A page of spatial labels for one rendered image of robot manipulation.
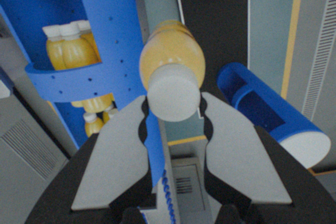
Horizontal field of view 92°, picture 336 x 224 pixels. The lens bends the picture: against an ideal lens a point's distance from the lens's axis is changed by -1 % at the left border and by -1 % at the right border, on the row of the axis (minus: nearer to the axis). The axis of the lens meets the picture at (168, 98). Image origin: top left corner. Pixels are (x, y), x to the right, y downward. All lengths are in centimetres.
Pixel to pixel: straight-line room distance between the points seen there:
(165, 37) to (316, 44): 201
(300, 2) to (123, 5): 168
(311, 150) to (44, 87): 102
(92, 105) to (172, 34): 31
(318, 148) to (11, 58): 121
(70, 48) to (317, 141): 97
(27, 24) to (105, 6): 26
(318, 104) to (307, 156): 159
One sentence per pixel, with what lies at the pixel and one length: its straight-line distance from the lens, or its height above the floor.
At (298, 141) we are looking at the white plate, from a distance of 92.
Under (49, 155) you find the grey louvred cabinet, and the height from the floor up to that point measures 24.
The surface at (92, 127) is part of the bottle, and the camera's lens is 63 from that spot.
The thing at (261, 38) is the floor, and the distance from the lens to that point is 180.
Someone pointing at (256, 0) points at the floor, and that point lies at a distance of 171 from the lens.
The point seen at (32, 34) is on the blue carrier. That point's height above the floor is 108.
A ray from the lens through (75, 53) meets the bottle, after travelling 40.
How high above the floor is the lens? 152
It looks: 59 degrees down
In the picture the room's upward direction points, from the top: 177 degrees clockwise
